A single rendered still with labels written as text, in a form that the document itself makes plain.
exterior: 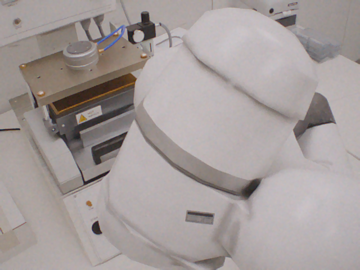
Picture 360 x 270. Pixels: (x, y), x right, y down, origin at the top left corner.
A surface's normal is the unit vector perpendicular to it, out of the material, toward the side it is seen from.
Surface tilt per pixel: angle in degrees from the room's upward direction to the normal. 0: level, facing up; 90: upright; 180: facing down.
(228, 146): 70
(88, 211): 65
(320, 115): 52
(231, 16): 1
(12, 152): 0
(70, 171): 41
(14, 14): 90
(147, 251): 80
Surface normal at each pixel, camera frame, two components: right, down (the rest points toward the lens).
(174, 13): 0.58, 0.50
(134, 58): -0.04, -0.76
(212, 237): -0.07, 0.37
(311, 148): -0.50, -0.18
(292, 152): 0.73, -0.01
